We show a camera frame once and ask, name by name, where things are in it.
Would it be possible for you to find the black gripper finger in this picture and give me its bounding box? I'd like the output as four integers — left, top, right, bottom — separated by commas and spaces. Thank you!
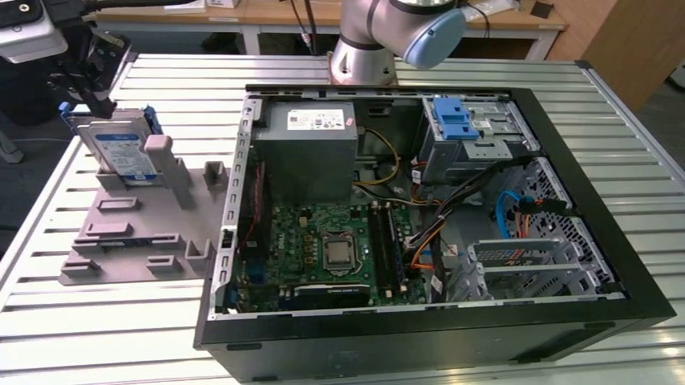
45, 34, 133, 120

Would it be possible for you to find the hard disk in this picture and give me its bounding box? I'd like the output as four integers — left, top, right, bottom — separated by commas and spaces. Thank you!
59, 103, 164, 186

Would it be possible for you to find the blue data wire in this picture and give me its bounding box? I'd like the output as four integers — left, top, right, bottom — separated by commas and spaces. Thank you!
494, 190, 531, 244

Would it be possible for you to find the silver metal disk bay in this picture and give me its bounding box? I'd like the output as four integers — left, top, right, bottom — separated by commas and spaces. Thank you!
447, 237, 617, 302

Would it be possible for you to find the black chair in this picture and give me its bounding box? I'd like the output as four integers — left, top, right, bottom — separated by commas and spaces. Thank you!
0, 59, 63, 125

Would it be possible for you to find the grey furniture foot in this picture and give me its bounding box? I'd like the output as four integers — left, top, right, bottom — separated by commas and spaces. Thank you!
0, 132, 25, 164

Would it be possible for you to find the wooden desk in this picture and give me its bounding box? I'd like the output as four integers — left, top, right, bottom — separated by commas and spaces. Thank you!
89, 0, 569, 61

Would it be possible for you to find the grey parts rack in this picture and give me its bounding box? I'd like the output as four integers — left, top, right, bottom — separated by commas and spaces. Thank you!
57, 134, 235, 286

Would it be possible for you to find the grey power supply unit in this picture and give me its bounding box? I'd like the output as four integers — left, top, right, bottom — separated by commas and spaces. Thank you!
251, 100, 359, 205

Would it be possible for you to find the green motherboard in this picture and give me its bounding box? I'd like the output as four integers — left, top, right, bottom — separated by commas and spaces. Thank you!
237, 200, 432, 312

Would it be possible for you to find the CPU socket with metal cover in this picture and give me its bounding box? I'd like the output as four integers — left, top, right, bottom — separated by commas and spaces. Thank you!
319, 230, 364, 278

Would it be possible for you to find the silver CPU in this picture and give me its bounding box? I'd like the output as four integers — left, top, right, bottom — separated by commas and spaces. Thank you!
324, 242, 355, 269

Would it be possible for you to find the black graphics card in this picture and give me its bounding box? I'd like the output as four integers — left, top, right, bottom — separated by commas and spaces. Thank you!
291, 282, 371, 310

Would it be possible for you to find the blue plastic drive latch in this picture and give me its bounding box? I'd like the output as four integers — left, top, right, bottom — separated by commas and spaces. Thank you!
434, 97, 483, 141

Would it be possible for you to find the RAM stick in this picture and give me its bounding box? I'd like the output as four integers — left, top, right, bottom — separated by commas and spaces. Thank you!
388, 208, 408, 292

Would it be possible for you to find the silver optical drive bay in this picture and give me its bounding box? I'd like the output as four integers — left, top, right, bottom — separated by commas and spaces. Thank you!
418, 95, 539, 186

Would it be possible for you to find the black PC case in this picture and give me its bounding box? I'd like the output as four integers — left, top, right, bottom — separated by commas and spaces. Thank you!
191, 83, 677, 384

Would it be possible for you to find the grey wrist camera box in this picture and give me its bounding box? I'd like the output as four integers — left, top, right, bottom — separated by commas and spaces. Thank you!
0, 0, 69, 64

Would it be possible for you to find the yellow wire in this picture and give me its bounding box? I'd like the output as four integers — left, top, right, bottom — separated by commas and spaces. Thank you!
352, 128, 402, 186

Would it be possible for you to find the orange wire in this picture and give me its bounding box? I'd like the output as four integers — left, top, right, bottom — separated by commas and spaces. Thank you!
408, 234, 443, 270

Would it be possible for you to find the black cable bundle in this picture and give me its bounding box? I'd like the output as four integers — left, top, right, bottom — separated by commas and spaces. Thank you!
424, 156, 539, 304

